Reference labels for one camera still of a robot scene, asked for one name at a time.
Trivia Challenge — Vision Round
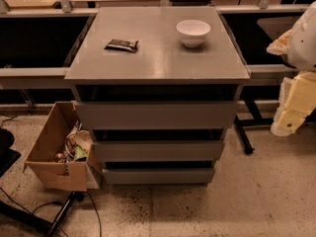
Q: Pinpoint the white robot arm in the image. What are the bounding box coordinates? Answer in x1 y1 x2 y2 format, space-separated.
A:
267 2 316 136

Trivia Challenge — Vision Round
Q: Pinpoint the white ceramic bowl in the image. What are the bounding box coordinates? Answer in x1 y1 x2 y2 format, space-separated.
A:
176 20 210 47

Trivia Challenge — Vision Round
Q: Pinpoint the grey drawer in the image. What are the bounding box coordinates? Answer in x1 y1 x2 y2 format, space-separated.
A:
103 168 215 185
75 102 237 129
94 140 224 162

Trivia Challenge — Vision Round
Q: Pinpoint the grey drawer cabinet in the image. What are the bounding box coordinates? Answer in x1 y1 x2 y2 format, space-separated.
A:
64 6 251 186

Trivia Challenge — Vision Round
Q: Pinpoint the black floor cable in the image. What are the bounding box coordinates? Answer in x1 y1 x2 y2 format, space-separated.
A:
85 191 103 237

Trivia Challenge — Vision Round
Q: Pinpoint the grey middle drawer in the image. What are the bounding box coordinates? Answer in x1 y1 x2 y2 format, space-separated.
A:
94 140 224 162

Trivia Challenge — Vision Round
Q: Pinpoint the black table frame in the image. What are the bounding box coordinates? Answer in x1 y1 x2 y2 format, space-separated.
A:
234 99 316 155

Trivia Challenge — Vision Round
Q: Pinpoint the green packet in box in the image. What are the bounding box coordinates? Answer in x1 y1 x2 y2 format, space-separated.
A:
74 145 87 161

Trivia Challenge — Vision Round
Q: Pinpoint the grey bottom drawer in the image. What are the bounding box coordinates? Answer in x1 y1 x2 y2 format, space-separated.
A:
103 168 215 185

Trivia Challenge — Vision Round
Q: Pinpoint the open cardboard box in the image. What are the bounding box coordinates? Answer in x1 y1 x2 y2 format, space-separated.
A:
25 102 103 192

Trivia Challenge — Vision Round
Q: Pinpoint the dark snack packet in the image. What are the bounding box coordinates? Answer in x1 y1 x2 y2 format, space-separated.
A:
105 39 138 53

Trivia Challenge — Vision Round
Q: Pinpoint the grey top drawer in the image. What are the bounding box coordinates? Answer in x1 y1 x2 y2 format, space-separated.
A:
75 102 237 129

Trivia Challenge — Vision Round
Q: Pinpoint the black object at left edge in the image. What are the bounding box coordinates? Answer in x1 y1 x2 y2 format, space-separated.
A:
0 128 21 177

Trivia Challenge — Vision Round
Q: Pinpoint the black stand leg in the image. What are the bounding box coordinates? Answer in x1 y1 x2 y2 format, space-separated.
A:
45 192 83 237

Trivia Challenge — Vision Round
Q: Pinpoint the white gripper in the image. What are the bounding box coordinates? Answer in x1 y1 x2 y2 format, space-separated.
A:
271 71 316 136

